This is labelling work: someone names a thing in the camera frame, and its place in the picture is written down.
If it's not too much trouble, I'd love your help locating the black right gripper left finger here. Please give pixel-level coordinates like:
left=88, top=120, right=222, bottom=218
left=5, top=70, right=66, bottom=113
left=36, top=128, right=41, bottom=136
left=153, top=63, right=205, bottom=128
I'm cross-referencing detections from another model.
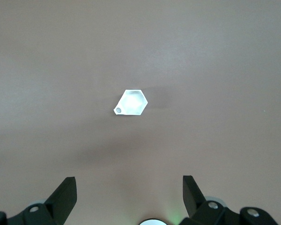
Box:
left=7, top=177, right=77, bottom=225

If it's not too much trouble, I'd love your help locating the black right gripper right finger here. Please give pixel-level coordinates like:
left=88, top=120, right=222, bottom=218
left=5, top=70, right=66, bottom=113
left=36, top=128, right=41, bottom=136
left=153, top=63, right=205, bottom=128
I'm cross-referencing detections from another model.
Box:
left=181, top=175, right=243, bottom=225

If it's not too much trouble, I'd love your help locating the white hexagonal cup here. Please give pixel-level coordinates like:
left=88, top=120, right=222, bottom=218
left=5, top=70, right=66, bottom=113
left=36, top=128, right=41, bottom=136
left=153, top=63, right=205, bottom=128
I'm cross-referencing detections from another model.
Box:
left=113, top=89, right=149, bottom=116

